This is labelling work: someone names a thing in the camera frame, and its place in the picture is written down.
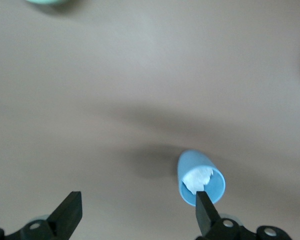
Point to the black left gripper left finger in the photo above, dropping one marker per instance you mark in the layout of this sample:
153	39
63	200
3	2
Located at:
65	215

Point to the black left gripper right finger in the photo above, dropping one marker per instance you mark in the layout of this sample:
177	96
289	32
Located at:
207	217

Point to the white tissue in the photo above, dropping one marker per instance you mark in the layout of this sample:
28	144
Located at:
197	178

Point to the blue cup holding tissue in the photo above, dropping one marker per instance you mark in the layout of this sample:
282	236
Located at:
195	162

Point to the pale green bowl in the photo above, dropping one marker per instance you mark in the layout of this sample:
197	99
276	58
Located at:
45	1

